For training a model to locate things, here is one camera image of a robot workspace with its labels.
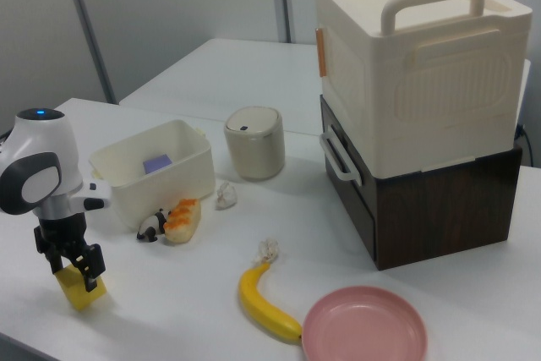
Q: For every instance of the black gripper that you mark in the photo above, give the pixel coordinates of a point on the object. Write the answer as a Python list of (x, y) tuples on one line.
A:
[(61, 232)]

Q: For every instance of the yellow cube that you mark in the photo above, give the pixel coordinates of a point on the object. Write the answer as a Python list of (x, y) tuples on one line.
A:
[(76, 289)]

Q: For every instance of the white plastic open box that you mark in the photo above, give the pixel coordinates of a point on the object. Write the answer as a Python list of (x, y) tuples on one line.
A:
[(169, 183)]

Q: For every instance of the purple cube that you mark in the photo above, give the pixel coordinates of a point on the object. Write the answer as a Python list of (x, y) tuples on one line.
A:
[(157, 163)]

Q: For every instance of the dark brown wooden drawer box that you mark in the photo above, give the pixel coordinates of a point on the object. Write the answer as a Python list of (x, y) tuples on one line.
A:
[(444, 209)]

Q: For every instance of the panda figurine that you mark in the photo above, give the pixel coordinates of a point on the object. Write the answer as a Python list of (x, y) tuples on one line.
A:
[(152, 225)]

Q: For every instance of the salmon roe sushi toy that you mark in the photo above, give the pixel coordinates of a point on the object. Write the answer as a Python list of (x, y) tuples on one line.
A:
[(181, 221)]

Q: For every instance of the crumpled clear wrapper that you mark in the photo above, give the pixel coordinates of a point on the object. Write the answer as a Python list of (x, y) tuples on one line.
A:
[(226, 197)]

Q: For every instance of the yellow banana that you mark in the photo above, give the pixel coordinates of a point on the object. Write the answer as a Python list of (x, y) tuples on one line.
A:
[(258, 306)]

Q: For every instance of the small beige lidded bin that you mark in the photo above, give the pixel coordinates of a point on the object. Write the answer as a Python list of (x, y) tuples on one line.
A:
[(253, 149)]

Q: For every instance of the pink plate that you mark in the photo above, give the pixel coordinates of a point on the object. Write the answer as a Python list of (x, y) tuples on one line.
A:
[(363, 327)]

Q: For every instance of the cream plastic storage crate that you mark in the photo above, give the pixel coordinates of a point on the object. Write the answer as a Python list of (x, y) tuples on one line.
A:
[(422, 103)]

